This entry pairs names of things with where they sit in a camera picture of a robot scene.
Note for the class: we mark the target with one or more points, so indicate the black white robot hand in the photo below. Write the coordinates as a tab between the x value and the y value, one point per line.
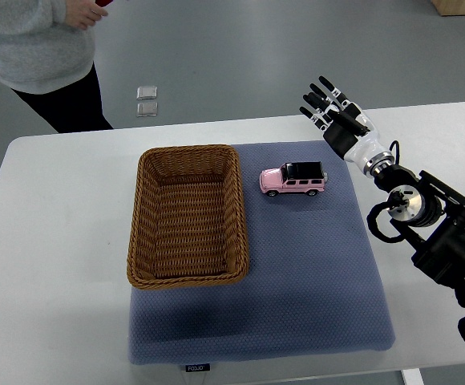
351	134

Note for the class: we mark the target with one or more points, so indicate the pink toy car black roof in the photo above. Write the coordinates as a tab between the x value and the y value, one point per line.
307	178

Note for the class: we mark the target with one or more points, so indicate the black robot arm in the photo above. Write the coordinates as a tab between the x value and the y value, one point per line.
419	209

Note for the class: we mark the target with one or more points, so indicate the brown wicker basket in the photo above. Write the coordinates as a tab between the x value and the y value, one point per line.
188	224

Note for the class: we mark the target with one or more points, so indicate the person's bare hand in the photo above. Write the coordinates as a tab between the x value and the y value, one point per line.
82	14

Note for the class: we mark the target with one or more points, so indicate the cardboard box corner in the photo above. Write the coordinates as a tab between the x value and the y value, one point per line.
449	7

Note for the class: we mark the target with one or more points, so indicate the lower silver floor plate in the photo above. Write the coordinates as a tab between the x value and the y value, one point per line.
145	109

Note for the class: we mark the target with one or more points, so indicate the silver floor plate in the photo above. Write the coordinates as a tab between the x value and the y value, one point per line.
145	109
146	92

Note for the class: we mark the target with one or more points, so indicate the blue-grey padded mat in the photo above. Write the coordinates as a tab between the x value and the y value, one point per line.
313	286

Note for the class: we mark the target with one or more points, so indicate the upper silver floor plate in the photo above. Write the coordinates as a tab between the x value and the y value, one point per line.
146	92

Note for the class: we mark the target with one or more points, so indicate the red object in hand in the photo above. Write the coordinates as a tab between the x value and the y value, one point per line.
103	3

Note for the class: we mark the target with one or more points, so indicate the white table leg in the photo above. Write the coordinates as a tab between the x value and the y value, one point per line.
412	377

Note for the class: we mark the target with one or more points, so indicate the person in grey sweater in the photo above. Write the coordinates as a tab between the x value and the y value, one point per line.
50	66

